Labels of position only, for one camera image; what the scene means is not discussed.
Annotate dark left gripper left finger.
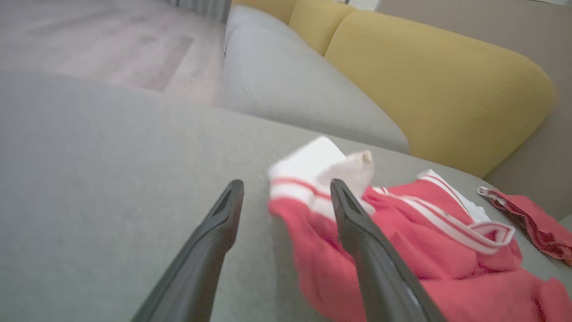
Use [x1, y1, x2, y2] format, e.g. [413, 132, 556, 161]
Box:
[130, 179, 245, 322]

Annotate grey pleated curtain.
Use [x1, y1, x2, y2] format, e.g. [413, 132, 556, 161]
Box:
[168, 0, 233, 23]

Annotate large grey sofa ottoman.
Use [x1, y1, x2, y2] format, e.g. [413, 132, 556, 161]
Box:
[0, 71, 572, 322]

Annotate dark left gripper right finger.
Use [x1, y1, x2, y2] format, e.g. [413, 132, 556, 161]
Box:
[330, 178, 447, 322]

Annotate red and white shorts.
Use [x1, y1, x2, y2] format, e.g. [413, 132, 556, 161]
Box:
[267, 136, 572, 322]

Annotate small red white garment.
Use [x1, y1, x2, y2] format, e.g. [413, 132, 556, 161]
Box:
[477, 186, 572, 265]

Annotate large yellow sofa back cushion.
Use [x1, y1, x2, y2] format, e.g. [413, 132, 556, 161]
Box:
[325, 10, 557, 179]

